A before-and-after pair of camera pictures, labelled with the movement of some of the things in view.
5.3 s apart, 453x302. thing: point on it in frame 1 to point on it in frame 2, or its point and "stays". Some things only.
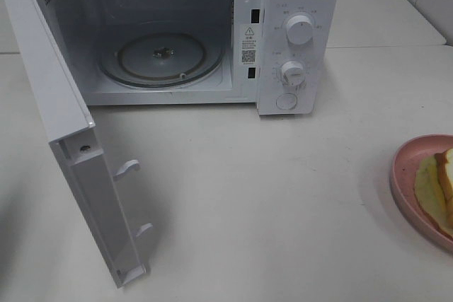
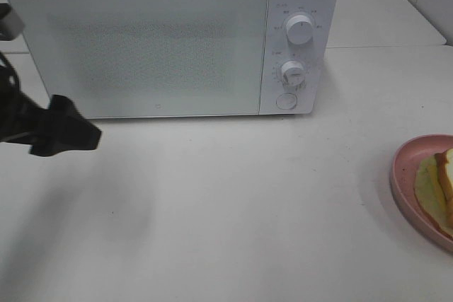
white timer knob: x=293 y=73 stays
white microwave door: x=72 y=135 to x=125 y=49
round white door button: x=287 y=101 stays
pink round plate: x=402 y=181 stays
